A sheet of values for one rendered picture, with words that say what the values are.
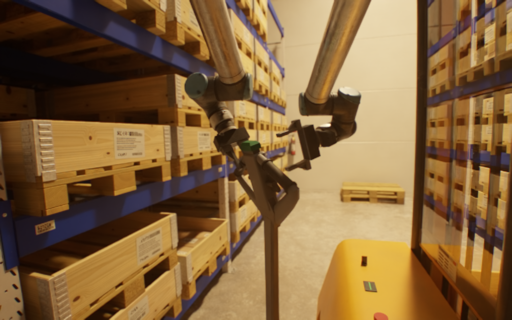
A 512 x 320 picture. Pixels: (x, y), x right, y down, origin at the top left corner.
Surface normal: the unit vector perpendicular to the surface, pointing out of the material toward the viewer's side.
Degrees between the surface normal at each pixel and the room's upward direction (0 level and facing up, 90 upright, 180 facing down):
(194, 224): 90
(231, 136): 62
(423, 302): 0
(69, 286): 90
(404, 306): 0
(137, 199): 90
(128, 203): 90
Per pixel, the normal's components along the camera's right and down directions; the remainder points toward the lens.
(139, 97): -0.28, 0.10
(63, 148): 0.96, 0.00
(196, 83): -0.29, -0.17
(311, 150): 0.45, 0.07
